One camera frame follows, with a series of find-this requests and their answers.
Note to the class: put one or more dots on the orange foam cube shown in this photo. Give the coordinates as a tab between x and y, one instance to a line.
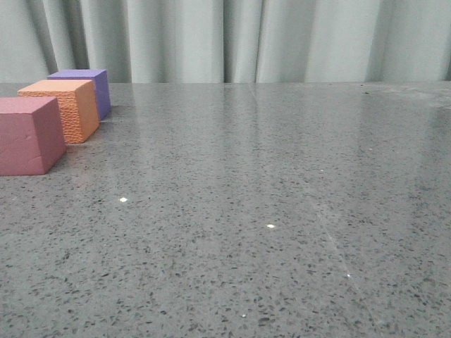
77	105

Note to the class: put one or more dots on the purple foam cube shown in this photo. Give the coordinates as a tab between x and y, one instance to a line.
101	85

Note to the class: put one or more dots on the grey-green curtain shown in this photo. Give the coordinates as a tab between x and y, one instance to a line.
228	41

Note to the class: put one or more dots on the pink foam cube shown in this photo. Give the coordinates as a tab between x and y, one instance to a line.
31	135

